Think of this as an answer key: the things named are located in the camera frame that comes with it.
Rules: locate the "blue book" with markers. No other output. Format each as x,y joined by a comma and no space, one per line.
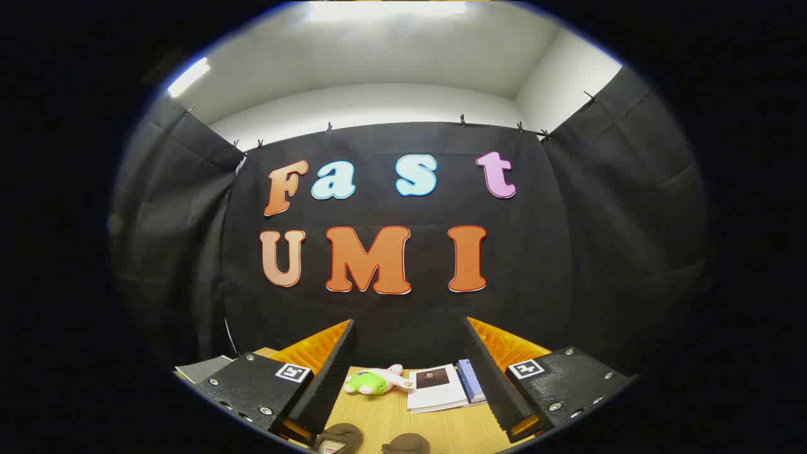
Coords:
470,378

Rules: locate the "white book with portrait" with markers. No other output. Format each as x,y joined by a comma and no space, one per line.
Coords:
438,397

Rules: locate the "ceiling light panel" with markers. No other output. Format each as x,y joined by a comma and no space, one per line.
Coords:
384,9
189,77

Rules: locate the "row of black cloth clips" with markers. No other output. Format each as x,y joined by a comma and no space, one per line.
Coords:
462,120

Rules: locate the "green and white plush toy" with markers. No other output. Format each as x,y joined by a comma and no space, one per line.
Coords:
372,383

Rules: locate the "grey fabric storage box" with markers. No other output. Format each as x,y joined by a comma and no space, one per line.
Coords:
205,369

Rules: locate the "black backdrop cloth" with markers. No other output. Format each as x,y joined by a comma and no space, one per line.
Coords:
403,315

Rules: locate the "brown fuzzy shoe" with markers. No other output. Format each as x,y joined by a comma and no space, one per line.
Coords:
406,443
343,432

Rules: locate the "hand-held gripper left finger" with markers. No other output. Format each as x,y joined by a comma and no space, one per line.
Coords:
328,384

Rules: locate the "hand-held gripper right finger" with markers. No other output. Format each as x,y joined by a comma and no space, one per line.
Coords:
495,391

